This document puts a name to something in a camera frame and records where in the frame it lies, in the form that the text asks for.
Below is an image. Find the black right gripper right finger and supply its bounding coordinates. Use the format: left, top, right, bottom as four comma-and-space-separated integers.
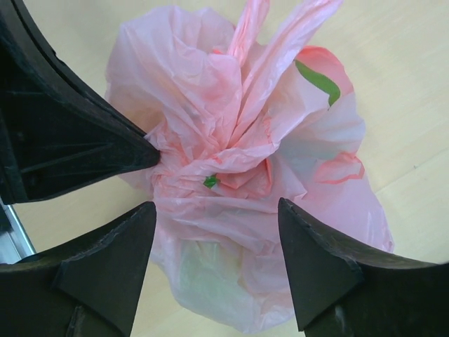
278, 199, 448, 336

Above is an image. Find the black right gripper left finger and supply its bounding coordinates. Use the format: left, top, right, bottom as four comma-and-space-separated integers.
1, 201, 156, 336

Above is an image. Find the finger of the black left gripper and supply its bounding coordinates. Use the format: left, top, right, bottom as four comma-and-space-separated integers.
1, 1, 160, 204

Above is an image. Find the pink plastic bag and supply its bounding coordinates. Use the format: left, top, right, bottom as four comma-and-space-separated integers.
106, 1, 394, 333

